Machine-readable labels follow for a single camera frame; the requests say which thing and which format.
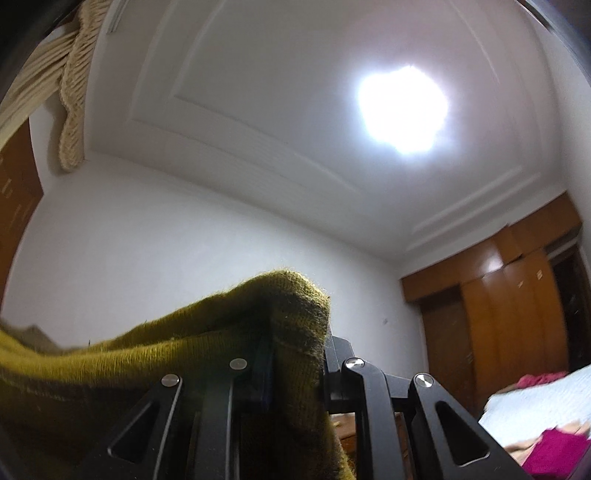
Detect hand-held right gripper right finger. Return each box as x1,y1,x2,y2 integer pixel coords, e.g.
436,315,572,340
324,336,532,480

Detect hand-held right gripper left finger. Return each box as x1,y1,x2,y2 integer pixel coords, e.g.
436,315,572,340
90,344,276,480

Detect yellow striped knit sweater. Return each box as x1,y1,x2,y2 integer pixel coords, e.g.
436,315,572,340
0,270,357,480

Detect brown wooden wardrobe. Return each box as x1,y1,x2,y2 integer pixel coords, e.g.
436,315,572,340
400,191,584,416

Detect pink crumpled cloth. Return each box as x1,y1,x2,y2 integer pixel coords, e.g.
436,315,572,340
516,371,570,391

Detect magenta folded cloth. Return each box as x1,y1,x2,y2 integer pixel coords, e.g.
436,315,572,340
525,429,591,477

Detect bright ceiling light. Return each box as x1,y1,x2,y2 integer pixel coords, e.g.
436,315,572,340
357,65,450,156

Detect brown wooden door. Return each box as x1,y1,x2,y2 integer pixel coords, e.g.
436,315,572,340
0,121,45,305

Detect cream fringed curtain valance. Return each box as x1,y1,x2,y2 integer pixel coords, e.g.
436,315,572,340
59,0,110,172

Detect cream ribbed curtain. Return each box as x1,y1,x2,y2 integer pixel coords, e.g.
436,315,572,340
0,23,78,141

